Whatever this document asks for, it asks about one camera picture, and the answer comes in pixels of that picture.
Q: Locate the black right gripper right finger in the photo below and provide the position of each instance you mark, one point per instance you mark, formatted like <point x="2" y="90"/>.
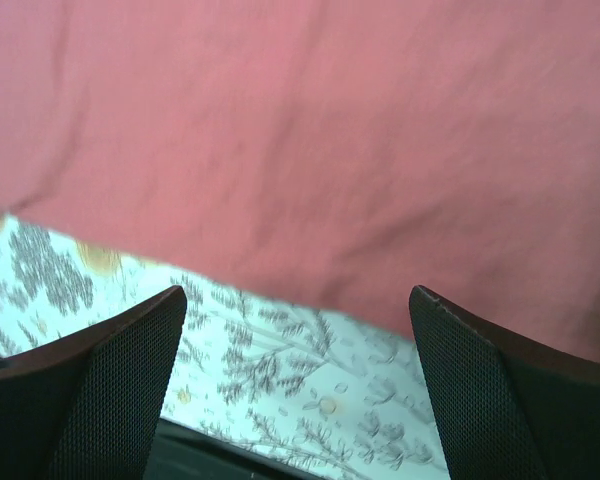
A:
<point x="505" y="406"/>

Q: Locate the dusty rose t shirt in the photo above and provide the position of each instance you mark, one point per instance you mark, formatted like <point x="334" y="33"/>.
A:
<point x="328" y="153"/>

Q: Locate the floral patterned table mat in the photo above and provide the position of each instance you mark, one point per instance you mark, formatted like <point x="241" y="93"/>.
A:
<point x="313" y="389"/>

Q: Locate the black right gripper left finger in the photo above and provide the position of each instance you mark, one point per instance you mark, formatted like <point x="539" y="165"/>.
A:
<point x="86" y="406"/>

